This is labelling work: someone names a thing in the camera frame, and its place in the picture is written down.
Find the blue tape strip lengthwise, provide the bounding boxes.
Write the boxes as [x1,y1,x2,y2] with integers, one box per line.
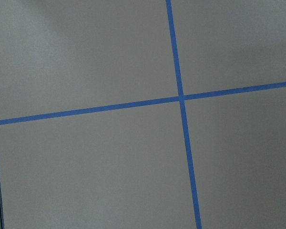
[165,0,202,229]

